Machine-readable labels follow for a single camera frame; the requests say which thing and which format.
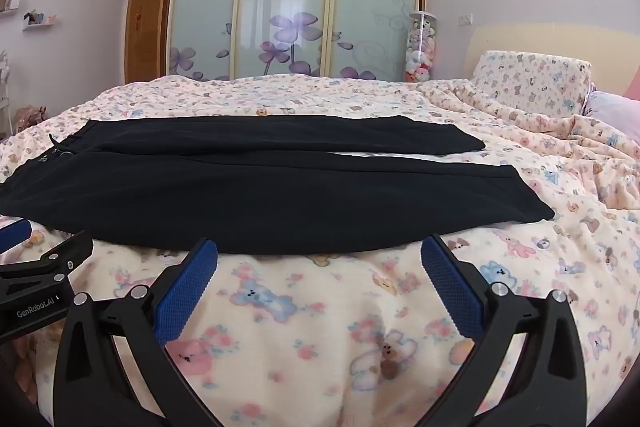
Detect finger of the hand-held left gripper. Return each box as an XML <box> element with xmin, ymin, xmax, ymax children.
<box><xmin>0</xmin><ymin>230</ymin><xmax>95</xmax><ymax>283</ymax></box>
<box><xmin>0</xmin><ymin>219</ymin><xmax>32</xmax><ymax>254</ymax></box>

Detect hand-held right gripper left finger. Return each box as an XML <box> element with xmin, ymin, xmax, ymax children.
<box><xmin>52</xmin><ymin>237</ymin><xmax>221</xmax><ymax>427</ymax></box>

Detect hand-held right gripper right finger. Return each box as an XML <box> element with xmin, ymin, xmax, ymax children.
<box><xmin>420</xmin><ymin>234</ymin><xmax>588</xmax><ymax>427</ymax></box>

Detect black pants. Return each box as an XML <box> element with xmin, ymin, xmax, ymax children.
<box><xmin>0</xmin><ymin>115</ymin><xmax>555</xmax><ymax>256</ymax></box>

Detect brown plush toy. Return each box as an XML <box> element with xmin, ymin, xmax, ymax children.
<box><xmin>14</xmin><ymin>106</ymin><xmax>50</xmax><ymax>130</ymax></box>

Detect bed with bear-print quilt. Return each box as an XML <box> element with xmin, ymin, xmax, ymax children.
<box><xmin>0</xmin><ymin>74</ymin><xmax>640</xmax><ymax>427</ymax></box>

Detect white ornate rack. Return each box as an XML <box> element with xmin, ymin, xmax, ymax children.
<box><xmin>0</xmin><ymin>49</ymin><xmax>12</xmax><ymax>118</ymax></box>

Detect bear print pillow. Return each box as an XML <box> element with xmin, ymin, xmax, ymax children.
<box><xmin>470</xmin><ymin>51</ymin><xmax>597</xmax><ymax>118</ymax></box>

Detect clear tube of plush toys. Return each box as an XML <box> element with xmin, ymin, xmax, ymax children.
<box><xmin>404</xmin><ymin>10</ymin><xmax>440</xmax><ymax>84</ymax></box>

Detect pale pink pillow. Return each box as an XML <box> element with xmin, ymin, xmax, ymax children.
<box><xmin>584</xmin><ymin>91</ymin><xmax>640</xmax><ymax>132</ymax></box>

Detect brown wooden door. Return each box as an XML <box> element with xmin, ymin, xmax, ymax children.
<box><xmin>124</xmin><ymin>0</ymin><xmax>167</xmax><ymax>84</ymax></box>

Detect beige headboard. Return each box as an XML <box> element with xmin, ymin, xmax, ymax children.
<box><xmin>464</xmin><ymin>23</ymin><xmax>640</xmax><ymax>98</ymax></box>

